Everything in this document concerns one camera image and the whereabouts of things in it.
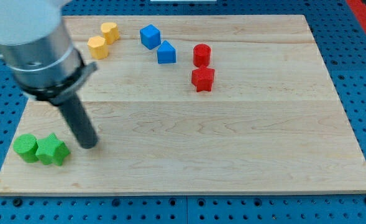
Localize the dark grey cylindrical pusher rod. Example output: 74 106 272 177
58 93 98 149

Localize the black flange mount plate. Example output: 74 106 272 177
21 49 98 106

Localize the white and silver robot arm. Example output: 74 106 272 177
0 0 98 149

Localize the green star block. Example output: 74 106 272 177
35 133 70 166

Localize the red star block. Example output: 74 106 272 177
191 65 215 92

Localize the green cylinder block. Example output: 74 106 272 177
12 134 39 163

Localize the yellow hexagon block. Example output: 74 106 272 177
87 36 109 60

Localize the yellow heart block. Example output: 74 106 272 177
101 22 120 45

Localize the blue cube block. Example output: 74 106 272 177
140 24 161 50

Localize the light wooden board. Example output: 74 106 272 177
0 15 366 197

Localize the blue triangular prism block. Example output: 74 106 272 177
157 40 176 64

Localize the red cylinder block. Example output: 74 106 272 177
193 44 211 67

